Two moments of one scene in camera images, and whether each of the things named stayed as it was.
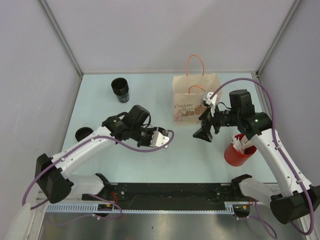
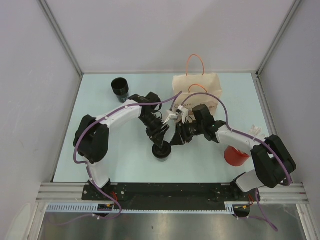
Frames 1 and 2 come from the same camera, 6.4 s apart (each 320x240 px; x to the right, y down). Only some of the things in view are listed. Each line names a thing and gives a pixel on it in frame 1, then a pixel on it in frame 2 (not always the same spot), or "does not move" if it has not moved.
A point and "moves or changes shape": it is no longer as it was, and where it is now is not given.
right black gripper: (204, 132) to (180, 139)
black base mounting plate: (165, 193) does not move
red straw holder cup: (234, 157) does not move
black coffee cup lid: (160, 129) moves or changes shape
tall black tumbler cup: (120, 88) does not move
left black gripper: (148, 142) to (157, 134)
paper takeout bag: (188, 91) does not move
